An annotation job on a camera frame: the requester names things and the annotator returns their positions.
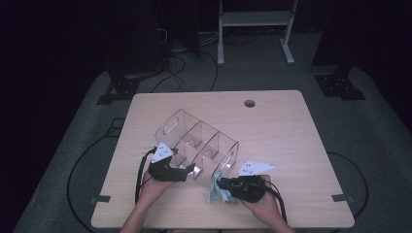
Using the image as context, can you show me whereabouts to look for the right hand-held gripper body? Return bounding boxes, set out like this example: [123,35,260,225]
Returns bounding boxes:
[227,160,277,204]

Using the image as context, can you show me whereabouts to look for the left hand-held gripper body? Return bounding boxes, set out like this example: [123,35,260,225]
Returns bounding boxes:
[148,142,189,183]

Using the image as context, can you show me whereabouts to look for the light blue cleaning cloth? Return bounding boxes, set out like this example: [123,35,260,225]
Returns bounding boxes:
[207,171,239,205]

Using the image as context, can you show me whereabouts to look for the clear acrylic divider organizer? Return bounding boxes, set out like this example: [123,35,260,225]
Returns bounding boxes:
[154,109,240,190]

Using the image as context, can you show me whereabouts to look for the person's left hand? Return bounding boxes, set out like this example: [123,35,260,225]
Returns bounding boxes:
[138,170,175,207]

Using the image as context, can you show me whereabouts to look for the person's right hand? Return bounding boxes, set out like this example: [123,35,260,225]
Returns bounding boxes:
[239,174,282,225]

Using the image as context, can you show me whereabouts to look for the black stand base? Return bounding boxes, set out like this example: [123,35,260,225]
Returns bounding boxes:
[95,71,142,106]
[314,62,367,102]

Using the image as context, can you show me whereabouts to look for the left hand-held gripper black cable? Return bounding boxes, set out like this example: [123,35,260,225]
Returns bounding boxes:
[134,147,158,205]

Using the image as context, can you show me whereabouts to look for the hand-held gripper black cable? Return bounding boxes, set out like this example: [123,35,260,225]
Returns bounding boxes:
[263,180,289,223]
[134,147,158,205]

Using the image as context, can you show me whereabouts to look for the right hand-held gripper black cable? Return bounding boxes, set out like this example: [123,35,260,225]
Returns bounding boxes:
[263,180,289,223]

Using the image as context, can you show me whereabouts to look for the tangled black floor cables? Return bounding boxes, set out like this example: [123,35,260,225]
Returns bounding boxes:
[150,27,219,94]

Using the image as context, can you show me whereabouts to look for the long black floor cable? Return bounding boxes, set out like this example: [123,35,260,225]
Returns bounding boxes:
[66,129,125,233]
[325,150,370,221]

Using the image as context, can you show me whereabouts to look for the white metal stand frame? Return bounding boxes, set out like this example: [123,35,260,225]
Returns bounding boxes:
[217,0,299,67]

